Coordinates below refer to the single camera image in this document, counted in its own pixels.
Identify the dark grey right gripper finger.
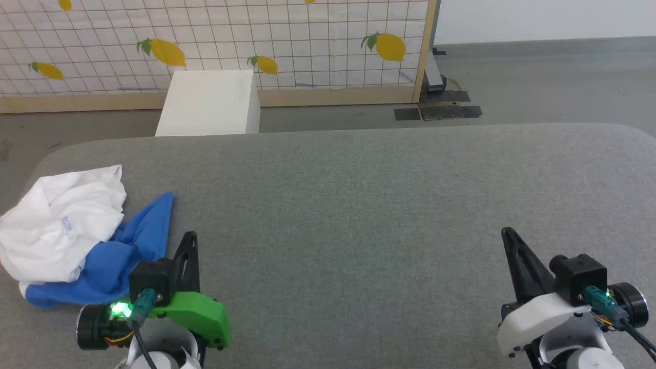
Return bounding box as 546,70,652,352
501,227,534,304
510,232,556,299

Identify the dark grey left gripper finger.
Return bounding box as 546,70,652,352
186,233,201,294
173,232,193,294

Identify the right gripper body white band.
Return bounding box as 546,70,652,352
496,282,649,358

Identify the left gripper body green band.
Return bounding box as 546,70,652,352
77,292,232,351

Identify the white shirt with blue sleeves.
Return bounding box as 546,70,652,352
0,165,175,309

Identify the white box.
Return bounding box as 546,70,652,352
155,70,261,137

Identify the lemon-patterned grid panel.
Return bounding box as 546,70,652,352
0,0,440,114

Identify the left arm cable teal plug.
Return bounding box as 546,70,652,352
128,288,158,369

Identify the arm cable teal plug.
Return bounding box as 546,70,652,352
584,285,656,362
128,288,158,369

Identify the right arm cable teal plug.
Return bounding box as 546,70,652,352
584,285,656,362

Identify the black floor base plate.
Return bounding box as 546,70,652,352
418,89,483,121

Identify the grey metal post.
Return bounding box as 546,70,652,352
421,45,448,94

